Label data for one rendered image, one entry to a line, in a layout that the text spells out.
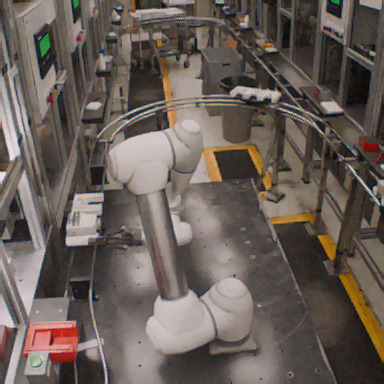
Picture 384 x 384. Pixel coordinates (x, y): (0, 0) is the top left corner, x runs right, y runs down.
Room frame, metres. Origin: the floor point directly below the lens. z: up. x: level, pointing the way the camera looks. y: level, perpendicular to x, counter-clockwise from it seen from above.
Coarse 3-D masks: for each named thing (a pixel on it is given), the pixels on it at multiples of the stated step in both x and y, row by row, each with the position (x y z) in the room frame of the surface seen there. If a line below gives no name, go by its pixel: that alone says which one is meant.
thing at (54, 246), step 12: (12, 36) 1.57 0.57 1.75; (24, 96) 1.58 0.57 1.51; (36, 144) 1.60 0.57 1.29; (48, 204) 1.58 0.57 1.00; (24, 216) 1.50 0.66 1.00; (12, 228) 1.50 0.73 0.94; (24, 228) 1.45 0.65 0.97; (12, 240) 1.44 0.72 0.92; (24, 240) 1.44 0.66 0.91; (60, 252) 1.58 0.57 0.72; (60, 264) 1.56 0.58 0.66
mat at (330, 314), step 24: (288, 216) 2.72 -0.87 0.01; (312, 216) 2.69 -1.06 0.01; (288, 240) 2.42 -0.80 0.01; (312, 240) 2.40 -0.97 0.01; (312, 264) 2.15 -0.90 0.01; (312, 288) 1.93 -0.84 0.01; (336, 288) 1.91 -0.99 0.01; (312, 312) 1.73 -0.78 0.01; (336, 312) 1.71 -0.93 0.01; (360, 312) 1.69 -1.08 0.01; (336, 336) 1.53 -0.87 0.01; (360, 336) 1.51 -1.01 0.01; (336, 360) 1.37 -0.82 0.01; (360, 360) 1.35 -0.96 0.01
